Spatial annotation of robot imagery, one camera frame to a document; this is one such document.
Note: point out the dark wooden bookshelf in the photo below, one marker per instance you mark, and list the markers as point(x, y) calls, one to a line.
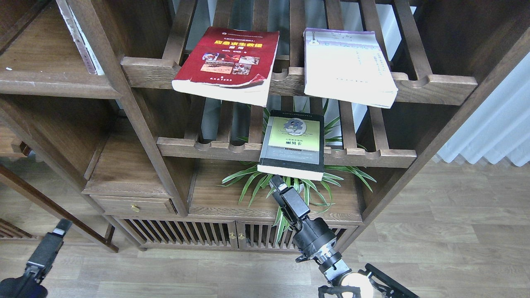
point(126, 137)

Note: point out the red cover book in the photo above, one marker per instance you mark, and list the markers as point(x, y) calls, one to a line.
point(230, 65)

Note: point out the white curtain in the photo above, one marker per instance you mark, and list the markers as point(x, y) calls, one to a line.
point(499, 130)

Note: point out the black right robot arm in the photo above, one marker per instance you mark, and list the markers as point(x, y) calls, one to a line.
point(344, 283)

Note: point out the white and purple book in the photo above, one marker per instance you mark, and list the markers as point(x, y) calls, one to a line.
point(347, 66)

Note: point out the white plant pot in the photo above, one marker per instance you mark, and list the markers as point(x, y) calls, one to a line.
point(295, 183)

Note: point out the green and black book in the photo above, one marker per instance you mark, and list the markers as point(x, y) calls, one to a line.
point(293, 145)

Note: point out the brass drawer knob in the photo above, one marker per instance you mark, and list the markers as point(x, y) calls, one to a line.
point(135, 208)

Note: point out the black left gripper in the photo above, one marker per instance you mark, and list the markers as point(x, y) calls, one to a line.
point(37, 267)

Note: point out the green spider plant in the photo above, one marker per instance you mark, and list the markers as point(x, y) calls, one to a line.
point(258, 181)

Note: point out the white book standing upright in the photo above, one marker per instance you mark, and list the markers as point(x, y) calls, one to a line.
point(91, 62)

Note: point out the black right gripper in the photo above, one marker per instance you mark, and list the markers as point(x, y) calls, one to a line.
point(313, 237)

